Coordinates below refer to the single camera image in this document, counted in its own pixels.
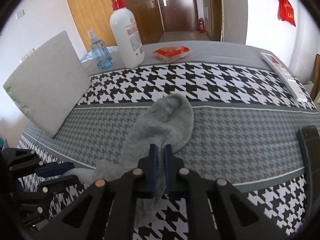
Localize grey sock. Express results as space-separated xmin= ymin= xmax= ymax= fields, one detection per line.
xmin=94 ymin=93 xmax=194 ymax=228

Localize white foam box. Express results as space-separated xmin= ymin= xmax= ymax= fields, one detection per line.
xmin=3 ymin=31 xmax=91 ymax=138

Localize houndstooth table cloth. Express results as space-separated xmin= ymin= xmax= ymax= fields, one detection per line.
xmin=18 ymin=42 xmax=319 ymax=235

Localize dark green smartphone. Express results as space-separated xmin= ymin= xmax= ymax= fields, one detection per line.
xmin=297 ymin=125 xmax=320 ymax=218

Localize small blue spray bottle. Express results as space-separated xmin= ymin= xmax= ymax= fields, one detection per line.
xmin=87 ymin=29 xmax=113 ymax=71

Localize white remote control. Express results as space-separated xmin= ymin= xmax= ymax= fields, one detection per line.
xmin=261 ymin=53 xmax=308 ymax=102

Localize white red pump bottle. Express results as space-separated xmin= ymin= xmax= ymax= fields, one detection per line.
xmin=110 ymin=0 xmax=145 ymax=69

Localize wooden boards leaning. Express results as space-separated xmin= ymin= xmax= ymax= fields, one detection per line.
xmin=311 ymin=54 xmax=320 ymax=100

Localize wooden wardrobe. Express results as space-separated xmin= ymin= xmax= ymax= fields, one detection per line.
xmin=67 ymin=0 xmax=164 ymax=51

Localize red snack packet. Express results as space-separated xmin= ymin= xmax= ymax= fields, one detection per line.
xmin=152 ymin=46 xmax=190 ymax=63

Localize red fire extinguisher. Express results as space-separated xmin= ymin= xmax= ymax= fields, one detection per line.
xmin=199 ymin=18 xmax=206 ymax=34

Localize dark brown entrance door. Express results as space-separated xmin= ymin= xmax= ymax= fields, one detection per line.
xmin=158 ymin=0 xmax=199 ymax=33

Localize white wall socket pair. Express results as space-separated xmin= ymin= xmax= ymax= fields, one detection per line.
xmin=20 ymin=48 xmax=35 ymax=62

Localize white wall switch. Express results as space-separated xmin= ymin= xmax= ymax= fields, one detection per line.
xmin=16 ymin=9 xmax=25 ymax=20

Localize side door frame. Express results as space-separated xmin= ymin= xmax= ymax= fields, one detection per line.
xmin=210 ymin=0 xmax=223 ymax=42

